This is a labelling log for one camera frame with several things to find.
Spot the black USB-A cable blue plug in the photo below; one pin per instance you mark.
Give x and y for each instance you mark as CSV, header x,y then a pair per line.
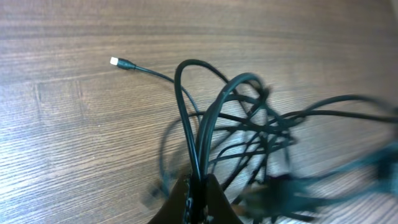
x,y
244,100

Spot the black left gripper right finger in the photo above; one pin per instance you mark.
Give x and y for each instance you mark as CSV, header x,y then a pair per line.
x,y
218,209

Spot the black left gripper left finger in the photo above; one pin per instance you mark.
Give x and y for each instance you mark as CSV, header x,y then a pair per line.
x,y
176,210

